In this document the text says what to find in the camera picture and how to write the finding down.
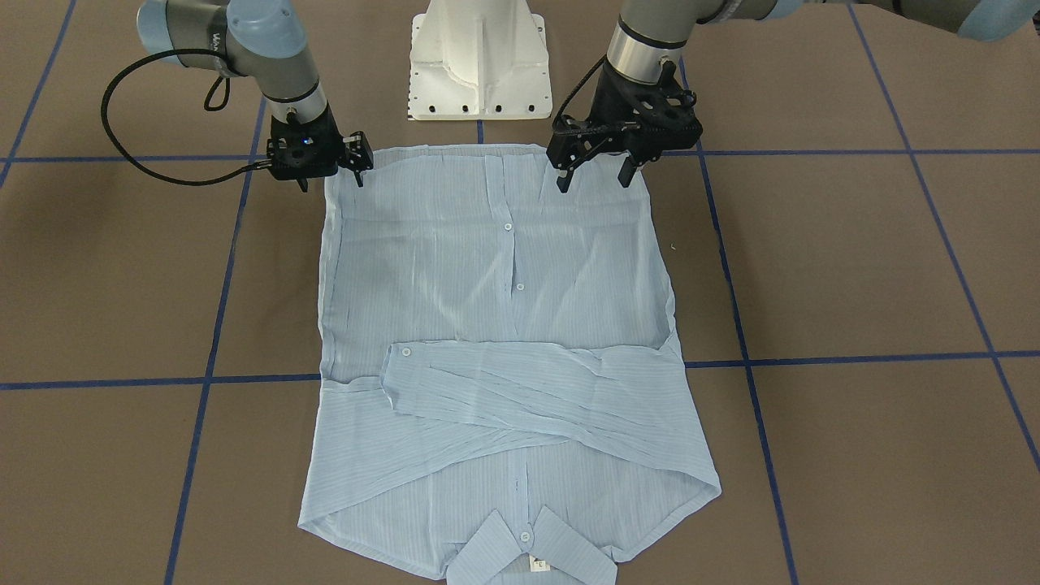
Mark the white pedestal column with base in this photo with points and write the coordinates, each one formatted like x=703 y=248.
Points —
x=479 y=61

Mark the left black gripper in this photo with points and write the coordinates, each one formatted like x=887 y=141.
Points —
x=607 y=96

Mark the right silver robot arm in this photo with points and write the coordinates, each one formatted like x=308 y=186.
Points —
x=265 y=41

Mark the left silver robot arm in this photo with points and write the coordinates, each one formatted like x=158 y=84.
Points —
x=784 y=77

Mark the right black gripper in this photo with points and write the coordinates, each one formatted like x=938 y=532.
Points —
x=328 y=132

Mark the light blue button-up shirt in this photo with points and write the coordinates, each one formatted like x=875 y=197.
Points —
x=503 y=396

